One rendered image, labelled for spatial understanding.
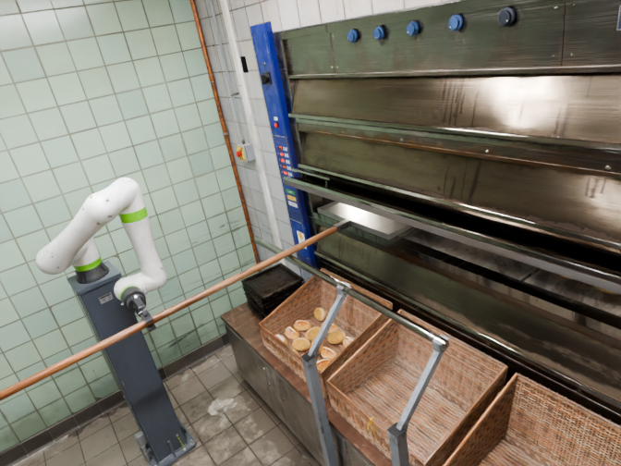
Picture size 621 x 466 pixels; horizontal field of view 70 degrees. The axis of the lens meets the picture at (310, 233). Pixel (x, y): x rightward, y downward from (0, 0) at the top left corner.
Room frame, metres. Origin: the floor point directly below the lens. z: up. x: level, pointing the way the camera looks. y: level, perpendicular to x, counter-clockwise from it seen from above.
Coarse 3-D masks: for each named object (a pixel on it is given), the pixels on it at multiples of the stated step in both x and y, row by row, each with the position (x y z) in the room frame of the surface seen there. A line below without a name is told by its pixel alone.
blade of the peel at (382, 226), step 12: (336, 204) 2.31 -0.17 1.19; (336, 216) 2.11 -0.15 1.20; (348, 216) 2.12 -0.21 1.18; (360, 216) 2.09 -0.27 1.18; (372, 216) 2.06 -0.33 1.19; (360, 228) 1.95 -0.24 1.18; (372, 228) 1.87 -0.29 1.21; (384, 228) 1.90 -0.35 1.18; (396, 228) 1.87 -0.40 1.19; (408, 228) 1.85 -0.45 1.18
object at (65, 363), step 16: (304, 240) 1.89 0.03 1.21; (208, 288) 1.62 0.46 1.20; (176, 304) 1.55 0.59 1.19; (160, 320) 1.50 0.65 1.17; (112, 336) 1.42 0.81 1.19; (128, 336) 1.44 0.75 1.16; (80, 352) 1.36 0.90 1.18; (48, 368) 1.30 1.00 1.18; (64, 368) 1.32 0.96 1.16; (16, 384) 1.25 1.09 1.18; (32, 384) 1.26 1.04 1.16; (0, 400) 1.21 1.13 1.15
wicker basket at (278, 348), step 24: (312, 288) 2.17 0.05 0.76; (336, 288) 2.10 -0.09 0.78; (360, 288) 1.94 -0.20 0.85; (288, 312) 2.07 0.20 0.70; (312, 312) 2.15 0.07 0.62; (360, 312) 1.92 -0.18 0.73; (264, 336) 1.94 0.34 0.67; (360, 336) 1.65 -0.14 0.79; (288, 360) 1.76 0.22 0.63; (336, 360) 1.57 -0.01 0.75
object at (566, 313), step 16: (384, 240) 1.80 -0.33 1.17; (400, 240) 1.76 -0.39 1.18; (416, 256) 1.64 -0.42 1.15; (432, 256) 1.57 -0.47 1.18; (448, 256) 1.55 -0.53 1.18; (464, 272) 1.43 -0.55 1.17; (480, 272) 1.40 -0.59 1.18; (496, 272) 1.38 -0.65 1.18; (496, 288) 1.32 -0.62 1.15; (512, 288) 1.27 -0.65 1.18; (528, 288) 1.24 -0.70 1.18; (544, 304) 1.17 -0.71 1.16; (560, 304) 1.13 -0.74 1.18; (576, 304) 1.12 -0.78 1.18; (576, 320) 1.08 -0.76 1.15; (592, 320) 1.04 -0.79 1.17; (608, 320) 1.02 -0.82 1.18
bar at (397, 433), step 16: (256, 240) 2.08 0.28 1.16; (288, 256) 1.82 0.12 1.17; (320, 272) 1.63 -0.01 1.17; (352, 288) 1.45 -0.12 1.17; (336, 304) 1.47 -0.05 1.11; (368, 304) 1.35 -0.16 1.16; (400, 320) 1.22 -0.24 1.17; (320, 336) 1.42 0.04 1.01; (432, 336) 1.11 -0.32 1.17; (304, 368) 1.39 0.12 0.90; (432, 368) 1.05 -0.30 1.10; (320, 384) 1.38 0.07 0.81; (320, 400) 1.37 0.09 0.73; (416, 400) 1.01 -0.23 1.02; (320, 416) 1.36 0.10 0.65; (320, 432) 1.38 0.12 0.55; (400, 432) 0.96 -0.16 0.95; (400, 448) 0.95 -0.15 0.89; (336, 464) 1.38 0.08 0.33; (400, 464) 0.95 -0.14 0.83
